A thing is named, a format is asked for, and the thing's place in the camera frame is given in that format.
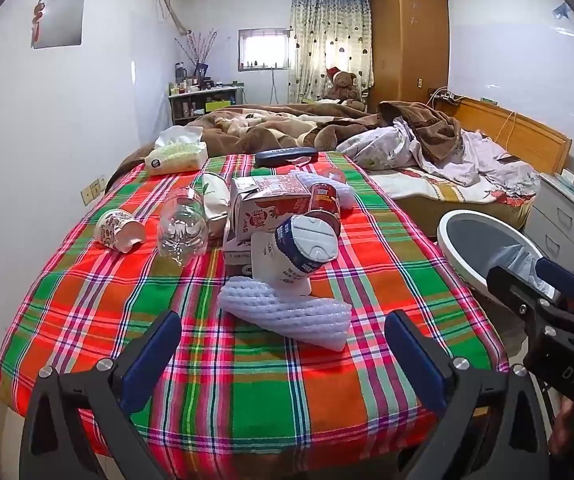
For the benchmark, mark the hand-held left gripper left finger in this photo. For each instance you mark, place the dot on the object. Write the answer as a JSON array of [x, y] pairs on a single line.
[[152, 355]]

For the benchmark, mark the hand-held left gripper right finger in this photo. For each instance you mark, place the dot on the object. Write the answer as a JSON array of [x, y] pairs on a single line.
[[412, 355]]

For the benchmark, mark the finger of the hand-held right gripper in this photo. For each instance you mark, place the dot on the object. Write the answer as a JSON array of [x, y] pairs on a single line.
[[512, 287], [562, 277]]

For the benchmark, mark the white trash bin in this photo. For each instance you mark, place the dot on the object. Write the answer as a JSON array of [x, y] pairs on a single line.
[[449, 240]]

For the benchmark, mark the white cardboard box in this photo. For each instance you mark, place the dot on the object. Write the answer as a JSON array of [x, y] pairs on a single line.
[[237, 257]]

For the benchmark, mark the white foam fruit net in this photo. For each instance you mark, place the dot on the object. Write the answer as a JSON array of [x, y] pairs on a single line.
[[347, 195], [287, 315]]

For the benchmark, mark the clear plastic bottle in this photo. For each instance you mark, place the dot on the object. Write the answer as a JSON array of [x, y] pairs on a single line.
[[182, 225]]

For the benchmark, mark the patterned paper cup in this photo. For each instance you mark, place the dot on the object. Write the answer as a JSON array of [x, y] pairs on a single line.
[[112, 227]]

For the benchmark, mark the cream paper bag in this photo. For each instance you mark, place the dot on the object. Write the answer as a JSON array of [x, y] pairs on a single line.
[[215, 200]]

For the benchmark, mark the red drink can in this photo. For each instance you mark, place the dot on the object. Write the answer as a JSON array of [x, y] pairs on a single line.
[[324, 200]]

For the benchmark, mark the red white milk carton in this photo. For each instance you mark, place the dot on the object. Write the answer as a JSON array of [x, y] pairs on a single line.
[[262, 215]]

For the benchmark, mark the pink plastic cup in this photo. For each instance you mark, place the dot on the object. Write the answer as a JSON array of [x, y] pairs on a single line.
[[332, 175]]

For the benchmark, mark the grey drawer cabinet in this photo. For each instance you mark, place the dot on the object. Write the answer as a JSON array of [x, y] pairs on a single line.
[[557, 220]]

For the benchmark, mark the floral yellow bed sheet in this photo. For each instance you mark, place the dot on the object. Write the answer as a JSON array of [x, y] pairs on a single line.
[[447, 195]]

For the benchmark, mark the red green plaid tablecloth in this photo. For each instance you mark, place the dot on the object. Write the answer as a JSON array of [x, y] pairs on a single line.
[[267, 385]]

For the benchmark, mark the wooden headboard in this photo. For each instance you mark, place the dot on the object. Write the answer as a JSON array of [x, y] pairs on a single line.
[[522, 132]]

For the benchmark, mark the lavender quilt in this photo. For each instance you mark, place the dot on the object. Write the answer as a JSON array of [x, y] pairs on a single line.
[[387, 147]]

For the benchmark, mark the green tissue pack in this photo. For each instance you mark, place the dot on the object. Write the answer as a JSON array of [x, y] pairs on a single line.
[[177, 157]]

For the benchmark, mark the dark blue glasses case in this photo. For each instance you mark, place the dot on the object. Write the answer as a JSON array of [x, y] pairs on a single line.
[[282, 156]]

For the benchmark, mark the brown blanket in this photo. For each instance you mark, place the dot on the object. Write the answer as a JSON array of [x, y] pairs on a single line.
[[267, 127]]

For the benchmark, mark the cluttered shelf unit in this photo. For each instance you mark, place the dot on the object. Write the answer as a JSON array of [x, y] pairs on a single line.
[[202, 102]]

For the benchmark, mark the brown teddy bear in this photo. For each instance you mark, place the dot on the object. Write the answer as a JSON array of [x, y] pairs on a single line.
[[342, 87]]

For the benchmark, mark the wooden wardrobe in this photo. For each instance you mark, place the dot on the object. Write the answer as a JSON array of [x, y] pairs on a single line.
[[407, 40]]

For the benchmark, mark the decorative branches in vase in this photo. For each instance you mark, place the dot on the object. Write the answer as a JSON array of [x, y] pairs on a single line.
[[197, 50]]

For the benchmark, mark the heart print curtain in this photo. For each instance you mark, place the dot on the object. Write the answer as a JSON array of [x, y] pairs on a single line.
[[327, 40]]

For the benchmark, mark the small window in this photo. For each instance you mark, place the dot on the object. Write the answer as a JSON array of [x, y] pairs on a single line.
[[264, 50]]

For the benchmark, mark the red hanging ornament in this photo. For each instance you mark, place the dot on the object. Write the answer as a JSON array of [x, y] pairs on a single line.
[[38, 12]]

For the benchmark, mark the yellowed wall socket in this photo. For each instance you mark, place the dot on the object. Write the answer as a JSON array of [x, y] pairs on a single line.
[[92, 191]]

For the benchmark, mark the blue dolphin wall sticker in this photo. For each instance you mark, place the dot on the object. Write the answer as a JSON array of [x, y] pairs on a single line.
[[564, 15]]

